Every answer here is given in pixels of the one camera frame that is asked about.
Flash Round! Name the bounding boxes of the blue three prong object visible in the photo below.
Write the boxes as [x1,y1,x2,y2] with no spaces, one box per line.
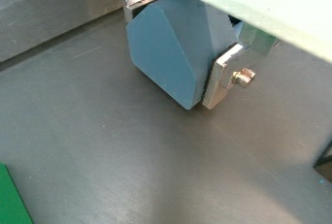
[126,0,236,110]

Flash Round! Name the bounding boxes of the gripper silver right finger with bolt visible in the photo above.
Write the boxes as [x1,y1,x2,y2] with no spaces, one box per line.
[202,22,277,110]

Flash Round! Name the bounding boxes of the green shape sorter board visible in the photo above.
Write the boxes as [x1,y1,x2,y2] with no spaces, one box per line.
[0,163,33,224]

